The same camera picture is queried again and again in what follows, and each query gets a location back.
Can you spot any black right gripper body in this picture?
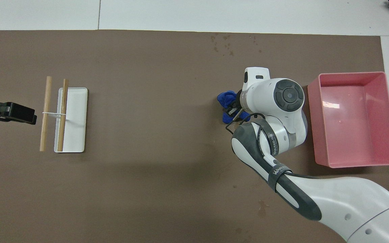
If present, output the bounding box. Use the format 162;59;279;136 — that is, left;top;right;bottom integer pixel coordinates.
235;89;246;113

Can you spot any blue towel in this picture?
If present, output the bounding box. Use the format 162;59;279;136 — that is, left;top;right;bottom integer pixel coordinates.
217;90;251;124

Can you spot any brown table mat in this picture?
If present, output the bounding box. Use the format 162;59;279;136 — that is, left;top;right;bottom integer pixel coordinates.
0;30;389;243

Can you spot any pink plastic bin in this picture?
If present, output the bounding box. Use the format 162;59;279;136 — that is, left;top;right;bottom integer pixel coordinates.
307;71;389;168

